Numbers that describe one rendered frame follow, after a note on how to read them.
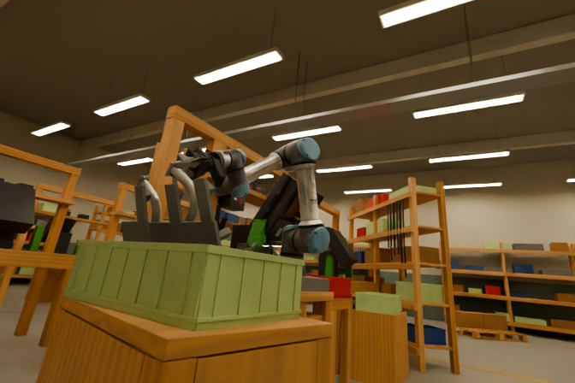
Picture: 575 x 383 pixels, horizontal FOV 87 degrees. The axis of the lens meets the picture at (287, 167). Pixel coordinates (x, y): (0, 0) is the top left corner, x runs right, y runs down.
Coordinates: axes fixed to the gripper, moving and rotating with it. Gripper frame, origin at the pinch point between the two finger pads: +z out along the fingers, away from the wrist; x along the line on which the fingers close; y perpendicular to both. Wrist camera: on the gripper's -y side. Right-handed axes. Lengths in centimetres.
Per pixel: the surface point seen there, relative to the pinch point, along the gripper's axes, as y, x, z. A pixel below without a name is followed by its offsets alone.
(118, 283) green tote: -15.7, -21.6, 21.9
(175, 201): -8.1, -4.0, 5.2
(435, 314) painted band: -373, -386, -858
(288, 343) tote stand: -58, -8, 6
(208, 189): -17.2, 9.3, 7.8
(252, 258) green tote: -37.7, 3.3, 7.2
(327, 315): -67, -41, -56
